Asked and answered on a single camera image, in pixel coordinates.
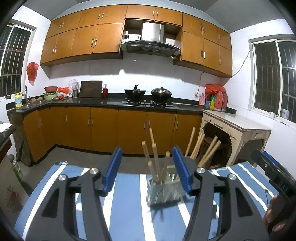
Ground black wok with lid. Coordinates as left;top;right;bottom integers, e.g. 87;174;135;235
151;86;171;104

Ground white worn side table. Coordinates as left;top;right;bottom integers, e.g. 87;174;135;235
199;109;271;166

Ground left barred window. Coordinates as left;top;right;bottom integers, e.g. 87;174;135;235
1;24;32;97

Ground orange upper kitchen cabinets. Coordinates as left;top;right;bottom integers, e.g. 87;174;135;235
41;4;232;77

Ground right barred window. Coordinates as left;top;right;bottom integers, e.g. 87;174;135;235
252;39;295;123

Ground black countertop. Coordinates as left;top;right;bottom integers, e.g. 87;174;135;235
6;93;237;115

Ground wooden chopstick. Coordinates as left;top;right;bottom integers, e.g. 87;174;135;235
162;151;170;184
147;160;157;183
149;128;155;145
142;141;158;183
190;133;205;160
184;126;196;157
198;136;221;168
152;143;161;183

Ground dark cutting board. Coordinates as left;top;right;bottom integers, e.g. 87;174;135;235
79;80;102;98

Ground red small bottle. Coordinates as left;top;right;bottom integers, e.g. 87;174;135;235
102;84;108;98

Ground blue striped tablecloth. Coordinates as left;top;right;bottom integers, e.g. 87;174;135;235
15;162;278;240

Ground black wok left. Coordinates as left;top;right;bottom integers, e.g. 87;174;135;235
125;85;145;102

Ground orange lower kitchen cabinets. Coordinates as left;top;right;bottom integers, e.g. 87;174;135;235
23;106;202;162

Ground red bottles and bags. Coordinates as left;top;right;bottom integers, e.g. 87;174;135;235
199;84;228;112

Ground yellow detergent bottle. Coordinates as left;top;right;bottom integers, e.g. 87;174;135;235
15;92;23;108

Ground person's right hand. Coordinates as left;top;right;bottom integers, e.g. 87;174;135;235
262;194;278;228

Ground red plastic bag hanging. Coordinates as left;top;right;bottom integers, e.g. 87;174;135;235
26;62;39;86

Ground barred window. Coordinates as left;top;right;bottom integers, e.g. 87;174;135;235
252;39;295;123
1;24;32;97

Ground green and red basins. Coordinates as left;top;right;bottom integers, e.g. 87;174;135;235
43;86;58;100

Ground steel range hood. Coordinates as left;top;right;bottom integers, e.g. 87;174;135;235
121;19;182;58

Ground orange kitchen cabinets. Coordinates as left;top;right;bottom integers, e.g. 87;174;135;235
23;106;202;162
41;4;232;77

